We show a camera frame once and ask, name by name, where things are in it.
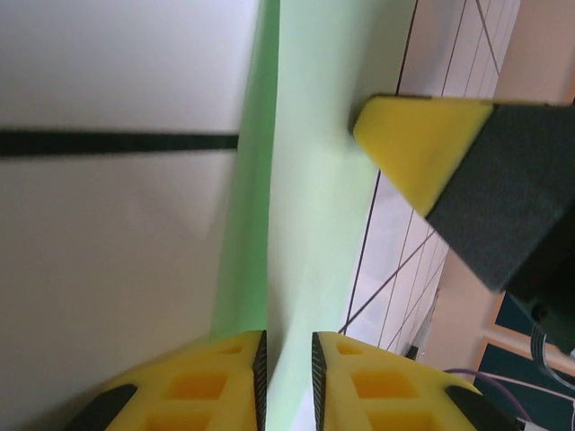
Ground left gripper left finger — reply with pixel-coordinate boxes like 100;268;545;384
66;330;270;431

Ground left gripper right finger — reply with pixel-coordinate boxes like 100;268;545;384
311;330;518;431

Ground green square paper sheet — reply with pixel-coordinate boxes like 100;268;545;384
209;0;418;431

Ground grey flat cable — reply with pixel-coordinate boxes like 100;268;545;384
531;321;575;391

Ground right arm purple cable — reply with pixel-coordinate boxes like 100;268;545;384
443;366;534;426

